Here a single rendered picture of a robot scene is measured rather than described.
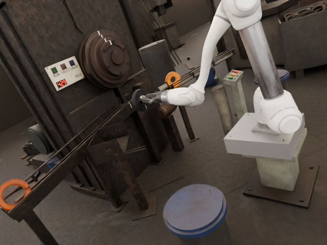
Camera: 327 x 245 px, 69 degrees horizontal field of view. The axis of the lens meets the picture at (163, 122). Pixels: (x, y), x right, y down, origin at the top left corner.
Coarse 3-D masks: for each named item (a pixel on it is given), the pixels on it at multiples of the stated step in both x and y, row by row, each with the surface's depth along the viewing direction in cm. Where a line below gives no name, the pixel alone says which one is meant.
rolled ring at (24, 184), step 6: (12, 180) 145; (18, 180) 147; (0, 186) 141; (6, 186) 143; (24, 186) 148; (0, 192) 140; (0, 198) 139; (0, 204) 138; (6, 204) 140; (12, 204) 142
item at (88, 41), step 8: (96, 32) 185; (104, 32) 191; (88, 40) 180; (120, 40) 204; (88, 48) 179; (88, 56) 179; (88, 64) 179; (88, 72) 184; (128, 72) 211; (96, 80) 185
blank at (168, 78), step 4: (172, 72) 230; (176, 72) 231; (168, 76) 230; (172, 76) 231; (176, 76) 232; (180, 76) 234; (168, 80) 231; (176, 80) 234; (180, 80) 235; (168, 84) 232
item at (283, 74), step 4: (280, 72) 229; (284, 72) 226; (288, 72) 226; (280, 76) 220; (284, 76) 220; (288, 76) 221; (256, 80) 233; (280, 80) 218; (284, 80) 221; (284, 84) 225; (284, 88) 226
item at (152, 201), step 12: (96, 132) 169; (108, 132) 173; (120, 132) 173; (96, 144) 163; (108, 144) 148; (120, 144) 165; (96, 156) 151; (108, 156) 151; (120, 156) 151; (120, 168) 170; (132, 180) 174; (132, 192) 179; (144, 204) 183; (156, 204) 187; (132, 216) 184; (144, 216) 180
